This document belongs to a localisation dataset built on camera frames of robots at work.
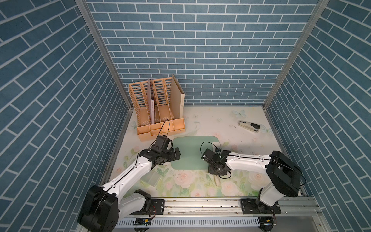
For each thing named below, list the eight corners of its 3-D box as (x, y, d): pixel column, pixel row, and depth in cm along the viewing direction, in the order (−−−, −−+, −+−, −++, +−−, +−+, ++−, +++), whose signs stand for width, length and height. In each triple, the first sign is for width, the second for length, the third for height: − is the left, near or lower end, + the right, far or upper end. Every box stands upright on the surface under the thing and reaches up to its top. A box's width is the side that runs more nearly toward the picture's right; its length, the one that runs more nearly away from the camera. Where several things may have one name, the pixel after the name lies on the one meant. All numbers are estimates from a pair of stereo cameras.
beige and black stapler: (237, 126, 111) (239, 122, 107) (238, 122, 113) (240, 118, 109) (256, 133, 107) (259, 129, 103) (257, 129, 109) (260, 125, 105)
